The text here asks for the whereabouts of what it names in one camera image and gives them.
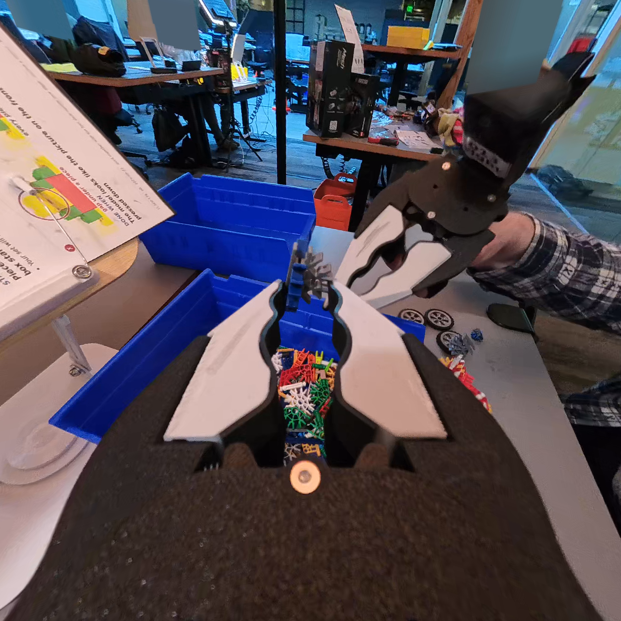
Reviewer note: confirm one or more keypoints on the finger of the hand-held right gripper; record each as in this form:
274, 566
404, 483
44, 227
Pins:
403, 272
374, 243

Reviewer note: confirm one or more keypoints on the black floor stand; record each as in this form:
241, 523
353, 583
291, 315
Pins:
279, 87

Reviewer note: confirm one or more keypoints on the round wooden board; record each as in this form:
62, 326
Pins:
107, 267

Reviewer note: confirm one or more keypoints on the white paper sign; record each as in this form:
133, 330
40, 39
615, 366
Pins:
349, 29

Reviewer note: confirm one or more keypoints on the blue snowflake toy assembly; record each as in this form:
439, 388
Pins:
310, 272

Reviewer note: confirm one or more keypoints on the wooden office desk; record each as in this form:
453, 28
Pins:
378, 146

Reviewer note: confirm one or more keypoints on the office chair with black base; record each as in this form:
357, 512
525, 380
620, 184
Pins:
511, 318

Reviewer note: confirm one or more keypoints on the cluttered office desk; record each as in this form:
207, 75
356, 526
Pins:
146, 82

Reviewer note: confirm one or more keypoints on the black toy wheel white hub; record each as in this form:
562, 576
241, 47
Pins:
448, 342
440, 318
412, 317

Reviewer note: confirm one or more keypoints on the person's right hand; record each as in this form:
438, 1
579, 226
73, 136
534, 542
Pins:
505, 243

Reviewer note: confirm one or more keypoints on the empty blue plastic bin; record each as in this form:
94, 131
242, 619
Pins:
233, 223

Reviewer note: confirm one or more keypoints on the orange plastic bin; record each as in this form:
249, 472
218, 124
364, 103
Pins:
335, 202

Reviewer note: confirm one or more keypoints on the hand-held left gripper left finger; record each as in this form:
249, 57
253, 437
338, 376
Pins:
218, 388

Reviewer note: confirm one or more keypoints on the green wheeled toy model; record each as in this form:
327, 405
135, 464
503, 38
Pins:
466, 374

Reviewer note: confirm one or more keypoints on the person's right forearm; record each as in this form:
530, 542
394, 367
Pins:
563, 281

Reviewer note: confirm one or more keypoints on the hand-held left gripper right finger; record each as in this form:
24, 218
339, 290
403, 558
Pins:
388, 388

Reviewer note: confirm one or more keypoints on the blue plastic bin with label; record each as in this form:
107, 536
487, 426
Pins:
126, 359

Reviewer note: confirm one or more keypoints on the wooden post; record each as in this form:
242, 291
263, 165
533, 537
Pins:
464, 49

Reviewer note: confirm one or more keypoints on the black cardboard box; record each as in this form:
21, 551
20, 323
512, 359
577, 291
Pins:
340, 92

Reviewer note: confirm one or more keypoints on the instruction booklet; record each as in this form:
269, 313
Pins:
58, 184

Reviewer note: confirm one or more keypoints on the pile of construction toy pieces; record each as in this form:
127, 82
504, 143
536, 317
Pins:
306, 398

